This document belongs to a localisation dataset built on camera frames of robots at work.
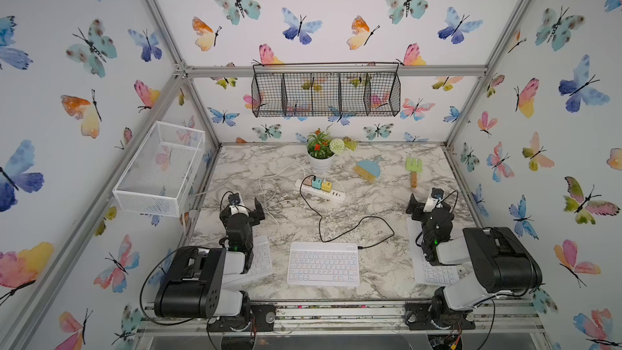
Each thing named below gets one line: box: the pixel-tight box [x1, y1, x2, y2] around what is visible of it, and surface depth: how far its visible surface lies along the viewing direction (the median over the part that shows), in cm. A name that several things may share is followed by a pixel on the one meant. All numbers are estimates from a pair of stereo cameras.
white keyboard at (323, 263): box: [286, 241, 360, 286], surface depth 86 cm
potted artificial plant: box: [306, 127, 346, 173], surface depth 102 cm
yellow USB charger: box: [320, 180, 333, 193], surface depth 100 cm
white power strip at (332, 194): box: [294, 178, 347, 201], surface depth 103 cm
